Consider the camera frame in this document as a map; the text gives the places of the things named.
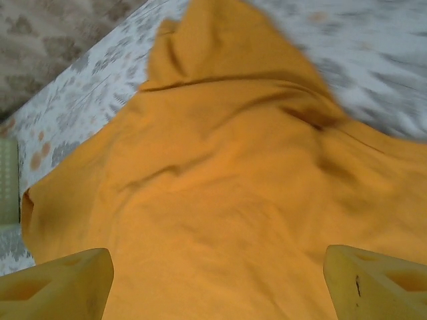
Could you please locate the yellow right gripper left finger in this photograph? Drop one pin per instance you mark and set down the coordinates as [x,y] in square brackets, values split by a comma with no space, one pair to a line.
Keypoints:
[50,293]

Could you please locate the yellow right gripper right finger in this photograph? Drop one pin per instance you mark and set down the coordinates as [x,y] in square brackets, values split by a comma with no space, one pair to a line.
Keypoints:
[367,293]

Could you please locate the orange t-shirt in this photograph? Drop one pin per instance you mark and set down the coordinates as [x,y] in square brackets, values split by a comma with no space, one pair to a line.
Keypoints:
[217,166]

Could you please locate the pale green plastic basket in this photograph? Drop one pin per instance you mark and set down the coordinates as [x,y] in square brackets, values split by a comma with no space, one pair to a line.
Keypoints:
[8,180]

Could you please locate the floral tablecloth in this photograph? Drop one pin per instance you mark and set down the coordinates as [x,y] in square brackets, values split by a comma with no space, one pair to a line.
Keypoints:
[367,50]

